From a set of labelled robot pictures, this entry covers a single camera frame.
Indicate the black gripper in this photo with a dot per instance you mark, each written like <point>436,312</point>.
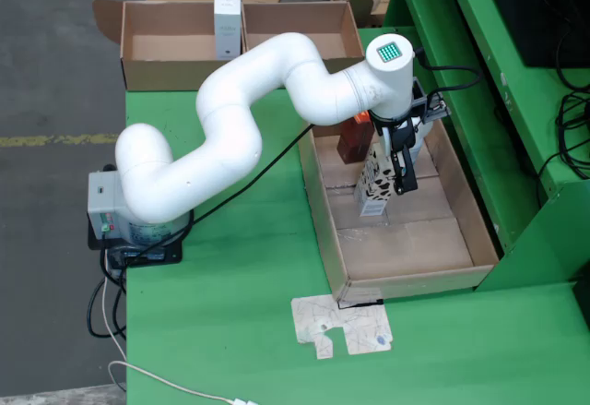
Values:
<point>392,124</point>

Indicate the cow print hand cream box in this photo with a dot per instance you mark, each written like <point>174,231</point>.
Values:
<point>373,188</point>

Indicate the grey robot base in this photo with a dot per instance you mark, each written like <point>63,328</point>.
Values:
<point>108,202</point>

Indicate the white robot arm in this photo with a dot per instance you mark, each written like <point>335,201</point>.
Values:
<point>230,123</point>

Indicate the dark red carton box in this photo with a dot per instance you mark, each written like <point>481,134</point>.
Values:
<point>352,142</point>

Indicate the shallow cardboard tray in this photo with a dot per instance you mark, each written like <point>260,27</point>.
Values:
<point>396,248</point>

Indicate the tall white product box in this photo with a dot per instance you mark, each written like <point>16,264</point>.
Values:
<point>228,27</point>

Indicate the divided cardboard box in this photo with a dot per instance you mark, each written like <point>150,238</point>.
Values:
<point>161,73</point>

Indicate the white bottle translucent cap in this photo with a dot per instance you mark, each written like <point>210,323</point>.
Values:
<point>422,139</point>

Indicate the green metal shelf rack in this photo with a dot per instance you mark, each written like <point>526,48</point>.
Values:
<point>507,123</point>

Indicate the black monitor with stand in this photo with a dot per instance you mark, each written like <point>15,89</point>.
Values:
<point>534,8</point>

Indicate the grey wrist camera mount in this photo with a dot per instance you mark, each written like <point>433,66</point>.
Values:
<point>433,107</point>

